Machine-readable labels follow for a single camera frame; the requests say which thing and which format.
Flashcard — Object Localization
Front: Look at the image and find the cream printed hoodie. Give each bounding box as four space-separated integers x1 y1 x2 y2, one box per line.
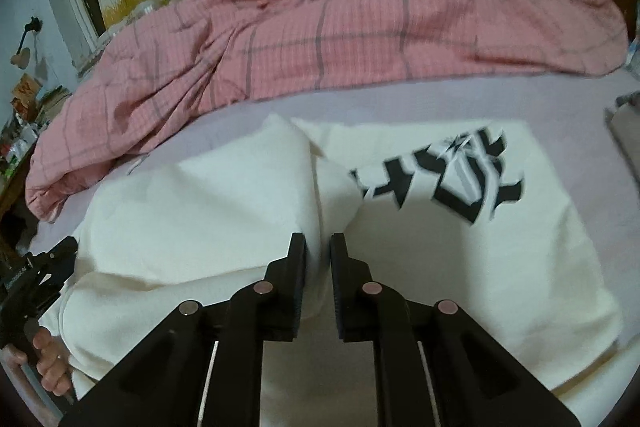
42 115 623 426

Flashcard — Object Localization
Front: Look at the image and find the pink plaid quilt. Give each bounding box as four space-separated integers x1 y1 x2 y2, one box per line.
25 0 628 221

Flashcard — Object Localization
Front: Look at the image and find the wall mounted desk lamp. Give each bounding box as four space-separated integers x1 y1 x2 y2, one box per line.
10 16 44 70

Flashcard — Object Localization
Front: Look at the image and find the desk clutter pile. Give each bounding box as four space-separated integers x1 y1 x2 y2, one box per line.
1 87 72 180

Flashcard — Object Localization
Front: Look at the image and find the orange cardboard box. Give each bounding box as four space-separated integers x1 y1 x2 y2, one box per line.
11 74 42 118

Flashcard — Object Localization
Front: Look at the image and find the person's left hand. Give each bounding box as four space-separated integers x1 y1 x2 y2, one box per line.
1 327 73 397

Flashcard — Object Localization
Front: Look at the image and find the pink floral bed sheet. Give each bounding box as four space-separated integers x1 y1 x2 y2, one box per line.
32 71 639 426

